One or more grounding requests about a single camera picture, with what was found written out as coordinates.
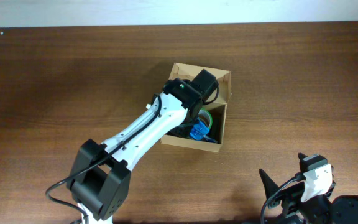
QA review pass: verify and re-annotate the blue ballpoint pen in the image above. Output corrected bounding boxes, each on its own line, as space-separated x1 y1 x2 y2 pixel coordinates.
203 135 218 144

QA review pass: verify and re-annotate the blue whiteboard duster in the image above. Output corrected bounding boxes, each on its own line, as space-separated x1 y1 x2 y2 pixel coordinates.
190 119 209 141

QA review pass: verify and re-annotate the cardboard box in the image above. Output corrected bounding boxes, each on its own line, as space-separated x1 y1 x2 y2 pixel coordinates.
160 63 231 152

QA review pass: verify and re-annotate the green tape roll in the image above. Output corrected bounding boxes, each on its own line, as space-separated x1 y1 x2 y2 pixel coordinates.
198 108 213 129

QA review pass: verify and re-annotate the orange black stapler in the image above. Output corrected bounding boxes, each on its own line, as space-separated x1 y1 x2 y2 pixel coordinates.
209 114 221 142

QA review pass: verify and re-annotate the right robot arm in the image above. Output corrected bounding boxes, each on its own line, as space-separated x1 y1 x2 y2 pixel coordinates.
259 169 358 224

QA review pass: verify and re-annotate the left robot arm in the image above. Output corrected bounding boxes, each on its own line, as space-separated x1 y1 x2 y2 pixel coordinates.
67 70 219 223

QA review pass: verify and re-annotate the right black cable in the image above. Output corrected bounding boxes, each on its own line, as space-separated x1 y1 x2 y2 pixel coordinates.
259 174 306 224

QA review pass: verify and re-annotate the black cable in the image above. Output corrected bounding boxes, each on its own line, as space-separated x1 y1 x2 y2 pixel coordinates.
259 174 306 224
45 83 220 224

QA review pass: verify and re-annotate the left black cable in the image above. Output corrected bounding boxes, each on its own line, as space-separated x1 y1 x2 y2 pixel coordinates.
45 83 220 224

